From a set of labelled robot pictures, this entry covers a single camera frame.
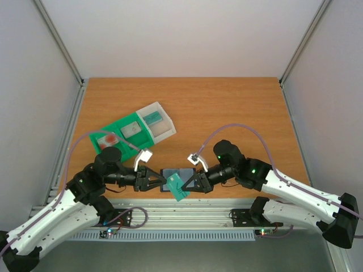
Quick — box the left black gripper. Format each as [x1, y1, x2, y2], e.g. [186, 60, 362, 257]
[105, 165, 167, 192]

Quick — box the blue card holder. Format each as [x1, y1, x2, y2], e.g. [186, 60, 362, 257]
[160, 168, 196, 193]

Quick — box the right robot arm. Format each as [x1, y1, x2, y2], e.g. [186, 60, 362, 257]
[181, 140, 359, 249]

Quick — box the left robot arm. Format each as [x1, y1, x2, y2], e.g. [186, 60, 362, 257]
[1, 147, 166, 271]

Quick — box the grey floral card stack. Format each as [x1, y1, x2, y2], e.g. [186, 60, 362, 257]
[120, 121, 142, 138]

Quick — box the red dotted card stack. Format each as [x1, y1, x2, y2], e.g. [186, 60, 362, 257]
[97, 133, 119, 150]

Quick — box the teal VIP card stack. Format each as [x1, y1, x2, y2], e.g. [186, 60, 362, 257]
[143, 111, 163, 126]

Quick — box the green plastic bin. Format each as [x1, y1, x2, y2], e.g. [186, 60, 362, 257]
[89, 112, 154, 162]

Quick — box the white plastic bin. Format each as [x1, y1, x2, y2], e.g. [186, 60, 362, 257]
[136, 101, 176, 144]

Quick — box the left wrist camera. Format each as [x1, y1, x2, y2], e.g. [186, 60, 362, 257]
[133, 148, 153, 172]

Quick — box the aluminium frame rail front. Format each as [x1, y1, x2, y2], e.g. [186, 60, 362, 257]
[27, 198, 324, 230]

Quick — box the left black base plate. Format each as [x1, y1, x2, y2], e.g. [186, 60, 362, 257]
[96, 209, 132, 228]

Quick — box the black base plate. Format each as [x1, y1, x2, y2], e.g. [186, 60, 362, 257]
[96, 209, 132, 228]
[229, 209, 261, 227]

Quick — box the grey slotted cable duct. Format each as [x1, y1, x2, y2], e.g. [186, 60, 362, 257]
[69, 229, 255, 243]

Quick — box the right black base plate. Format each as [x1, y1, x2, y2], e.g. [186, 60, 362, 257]
[229, 209, 261, 227]

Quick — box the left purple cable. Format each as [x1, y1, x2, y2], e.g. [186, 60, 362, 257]
[0, 130, 142, 258]

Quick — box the left frame post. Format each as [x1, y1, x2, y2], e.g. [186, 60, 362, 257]
[32, 0, 84, 86]

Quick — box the frame post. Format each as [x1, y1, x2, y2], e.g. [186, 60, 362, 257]
[279, 0, 333, 88]
[32, 0, 84, 86]

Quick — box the right frame post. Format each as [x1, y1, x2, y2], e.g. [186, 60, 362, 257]
[279, 0, 333, 88]

